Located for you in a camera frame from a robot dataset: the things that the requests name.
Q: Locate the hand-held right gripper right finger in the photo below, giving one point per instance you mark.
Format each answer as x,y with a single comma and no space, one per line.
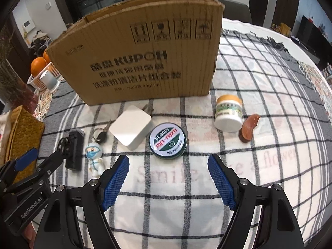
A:
223,181

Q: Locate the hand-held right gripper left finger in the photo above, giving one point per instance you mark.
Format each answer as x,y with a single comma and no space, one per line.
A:
114,184

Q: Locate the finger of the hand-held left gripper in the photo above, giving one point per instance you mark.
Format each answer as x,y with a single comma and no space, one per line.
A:
24,159
49,164

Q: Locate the black key fob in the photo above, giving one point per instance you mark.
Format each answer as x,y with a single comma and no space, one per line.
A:
75,150

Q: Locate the brown curved scraping board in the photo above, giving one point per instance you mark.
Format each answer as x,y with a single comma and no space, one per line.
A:
248,129

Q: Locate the white square box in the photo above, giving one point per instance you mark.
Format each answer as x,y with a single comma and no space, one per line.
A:
129,127

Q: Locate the white jar with yellow lid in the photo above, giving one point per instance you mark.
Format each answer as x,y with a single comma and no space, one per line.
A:
228,116

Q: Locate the round green tin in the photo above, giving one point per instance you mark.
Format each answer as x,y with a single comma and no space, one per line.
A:
168,140

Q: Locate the brown cardboard box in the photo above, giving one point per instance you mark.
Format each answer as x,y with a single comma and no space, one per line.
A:
142,57

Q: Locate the woven tissue box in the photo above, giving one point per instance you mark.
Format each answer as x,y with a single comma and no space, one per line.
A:
22,134

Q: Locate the glass vase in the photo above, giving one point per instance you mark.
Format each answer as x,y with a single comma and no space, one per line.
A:
23,97

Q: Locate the white plastic basket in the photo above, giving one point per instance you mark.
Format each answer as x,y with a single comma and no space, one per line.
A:
36,83

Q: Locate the small white cylinder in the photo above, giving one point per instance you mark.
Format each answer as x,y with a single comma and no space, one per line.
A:
49,80

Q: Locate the dried pink flowers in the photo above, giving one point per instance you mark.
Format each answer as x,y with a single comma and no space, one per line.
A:
9,70

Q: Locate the plaid tablecloth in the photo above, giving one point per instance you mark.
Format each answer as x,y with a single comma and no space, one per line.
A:
259,96

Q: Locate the orange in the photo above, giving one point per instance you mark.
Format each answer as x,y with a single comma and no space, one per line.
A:
39,66
46,56

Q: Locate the cluttered shoe rack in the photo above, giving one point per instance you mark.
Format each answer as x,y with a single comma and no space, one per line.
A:
39,41

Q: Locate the white television stand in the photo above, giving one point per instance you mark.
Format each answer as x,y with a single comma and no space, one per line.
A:
311,53

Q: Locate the yellow gift bag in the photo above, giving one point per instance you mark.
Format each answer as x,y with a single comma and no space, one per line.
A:
284,28

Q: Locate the grey dining chair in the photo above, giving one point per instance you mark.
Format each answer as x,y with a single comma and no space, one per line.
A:
233,10

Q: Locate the black television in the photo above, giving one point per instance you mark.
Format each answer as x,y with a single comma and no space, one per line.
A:
313,31

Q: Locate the white wall intercom panel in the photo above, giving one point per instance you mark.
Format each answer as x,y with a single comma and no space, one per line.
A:
26,26

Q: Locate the white wall switch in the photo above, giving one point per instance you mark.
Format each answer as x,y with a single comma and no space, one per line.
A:
48,5

